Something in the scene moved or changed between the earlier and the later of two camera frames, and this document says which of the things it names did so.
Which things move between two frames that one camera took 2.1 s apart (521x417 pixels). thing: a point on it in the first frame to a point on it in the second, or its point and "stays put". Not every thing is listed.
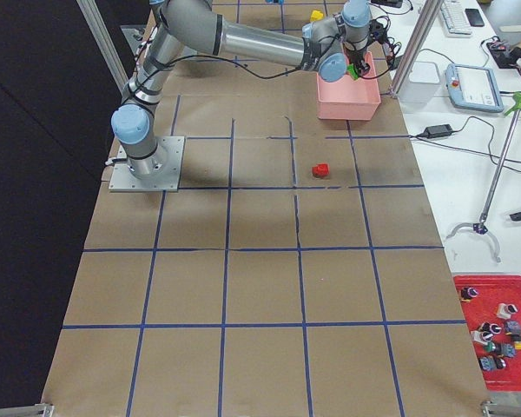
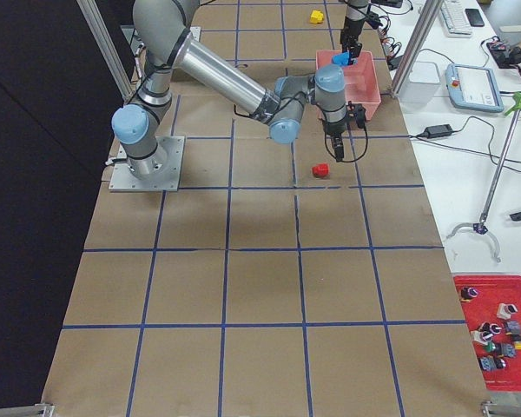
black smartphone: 474,17 stays put
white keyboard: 455,20 stays put
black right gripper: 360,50 to 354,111
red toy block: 320,170 stays put
